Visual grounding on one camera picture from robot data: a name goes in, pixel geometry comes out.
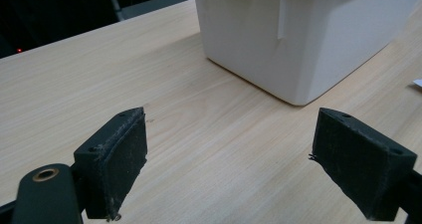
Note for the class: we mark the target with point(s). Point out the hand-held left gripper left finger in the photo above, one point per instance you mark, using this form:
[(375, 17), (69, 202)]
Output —
[(112, 157)]

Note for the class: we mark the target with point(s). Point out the white plastic storage bin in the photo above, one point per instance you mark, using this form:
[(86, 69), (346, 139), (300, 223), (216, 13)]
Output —
[(265, 35)]

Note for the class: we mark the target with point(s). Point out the grey metal stand pole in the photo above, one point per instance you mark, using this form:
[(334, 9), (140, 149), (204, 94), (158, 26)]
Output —
[(115, 3)]

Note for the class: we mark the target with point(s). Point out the grey bar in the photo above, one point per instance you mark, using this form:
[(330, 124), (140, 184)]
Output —
[(156, 4)]

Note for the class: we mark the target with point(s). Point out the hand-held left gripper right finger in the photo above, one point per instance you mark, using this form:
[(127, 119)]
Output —
[(358, 157)]

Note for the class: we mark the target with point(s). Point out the white paper scrap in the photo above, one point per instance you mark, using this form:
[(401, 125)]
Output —
[(418, 82)]

